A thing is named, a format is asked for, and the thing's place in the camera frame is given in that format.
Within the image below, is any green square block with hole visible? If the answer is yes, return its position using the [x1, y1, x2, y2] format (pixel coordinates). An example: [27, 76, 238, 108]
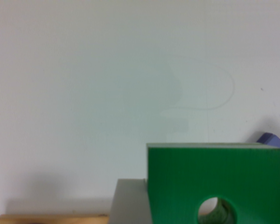
[147, 143, 280, 224]

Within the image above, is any purple square block with hole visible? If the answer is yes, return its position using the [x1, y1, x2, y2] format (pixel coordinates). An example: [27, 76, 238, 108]
[258, 133, 280, 147]

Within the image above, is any wooden peg base board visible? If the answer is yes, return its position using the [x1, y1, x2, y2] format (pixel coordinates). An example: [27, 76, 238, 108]
[0, 215, 109, 224]

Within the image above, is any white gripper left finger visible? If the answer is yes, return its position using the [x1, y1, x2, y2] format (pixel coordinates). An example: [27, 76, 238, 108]
[108, 179, 153, 224]

